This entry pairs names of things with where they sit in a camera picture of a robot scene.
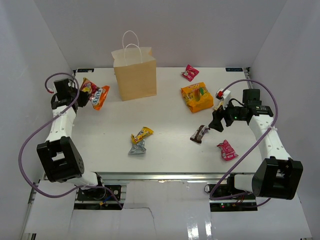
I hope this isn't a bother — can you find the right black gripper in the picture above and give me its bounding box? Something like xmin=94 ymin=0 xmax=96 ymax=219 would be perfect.
xmin=209 ymin=96 xmax=246 ymax=133

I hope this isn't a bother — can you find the orange Fox's candy bag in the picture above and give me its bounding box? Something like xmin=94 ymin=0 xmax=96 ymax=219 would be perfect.
xmin=80 ymin=77 xmax=110 ymax=111

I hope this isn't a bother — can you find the brown chocolate bar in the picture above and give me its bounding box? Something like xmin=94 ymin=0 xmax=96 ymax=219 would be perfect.
xmin=190 ymin=125 xmax=210 ymax=144

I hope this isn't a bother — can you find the pink snack packet front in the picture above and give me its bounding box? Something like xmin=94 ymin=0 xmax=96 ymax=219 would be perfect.
xmin=217 ymin=139 xmax=239 ymax=162

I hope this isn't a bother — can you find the pink snack packet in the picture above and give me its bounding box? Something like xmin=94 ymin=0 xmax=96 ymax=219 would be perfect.
xmin=181 ymin=64 xmax=199 ymax=82
xmin=217 ymin=139 xmax=239 ymax=162

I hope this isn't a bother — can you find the yellow M&M's packet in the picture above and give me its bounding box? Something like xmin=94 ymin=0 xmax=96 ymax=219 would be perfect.
xmin=131 ymin=126 xmax=154 ymax=145

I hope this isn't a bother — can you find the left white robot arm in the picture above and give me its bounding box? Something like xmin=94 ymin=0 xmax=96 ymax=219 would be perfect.
xmin=36 ymin=78 xmax=106 ymax=200

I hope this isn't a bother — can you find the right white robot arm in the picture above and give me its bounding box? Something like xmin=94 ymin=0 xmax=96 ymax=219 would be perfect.
xmin=209 ymin=89 xmax=303 ymax=200

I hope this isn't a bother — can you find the large orange candy bag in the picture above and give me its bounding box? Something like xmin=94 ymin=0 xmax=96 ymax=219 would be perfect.
xmin=180 ymin=82 xmax=214 ymax=113

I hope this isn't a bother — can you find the brown paper bag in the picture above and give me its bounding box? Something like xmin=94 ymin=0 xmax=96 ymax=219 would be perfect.
xmin=111 ymin=34 xmax=157 ymax=101

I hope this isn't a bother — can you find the small yellow snack bar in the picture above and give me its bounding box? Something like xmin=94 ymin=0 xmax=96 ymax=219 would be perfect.
xmin=213 ymin=100 xmax=224 ymax=111

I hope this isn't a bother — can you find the pink snack packet back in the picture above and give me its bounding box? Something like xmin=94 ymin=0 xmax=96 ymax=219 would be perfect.
xmin=181 ymin=64 xmax=199 ymax=82

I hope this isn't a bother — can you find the silver foil snack packet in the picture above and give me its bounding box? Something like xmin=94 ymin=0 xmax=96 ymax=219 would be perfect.
xmin=128 ymin=139 xmax=147 ymax=155

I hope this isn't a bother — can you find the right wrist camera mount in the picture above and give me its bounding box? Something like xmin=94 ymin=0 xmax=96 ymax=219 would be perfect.
xmin=214 ymin=88 xmax=231 ymax=109

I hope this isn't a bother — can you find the aluminium frame rail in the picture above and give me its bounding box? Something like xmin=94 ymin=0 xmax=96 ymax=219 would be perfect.
xmin=39 ymin=171 xmax=266 ymax=183

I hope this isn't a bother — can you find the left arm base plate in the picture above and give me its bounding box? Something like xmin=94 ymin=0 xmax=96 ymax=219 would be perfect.
xmin=76 ymin=185 xmax=122 ymax=202

